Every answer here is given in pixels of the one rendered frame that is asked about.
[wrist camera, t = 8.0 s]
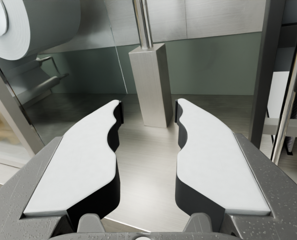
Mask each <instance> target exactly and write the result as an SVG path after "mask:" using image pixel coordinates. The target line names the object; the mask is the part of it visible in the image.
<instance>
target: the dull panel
mask: <svg viewBox="0 0 297 240"><path fill-rule="evenodd" d="M261 35H262V32H261V31H260V32H250V33H241V34H231V35H222V36H213V37H203V38H194V39H185V40H172V41H162V42H154V43H153V44H159V43H165V45H166V54H167V62H168V73H169V82H170V90H171V94H186V95H254V89H255V82H256V74H257V64H258V57H259V50H260V42H261ZM139 46H140V44H134V45H125V46H116V49H117V53H118V57H119V62H120V66H121V70H122V74H123V78H124V82H125V85H126V89H127V93H128V94H137V89H136V85H135V81H134V76H133V71H132V67H131V63H130V58H129V52H131V51H132V50H134V49H135V48H137V47H139Z"/></svg>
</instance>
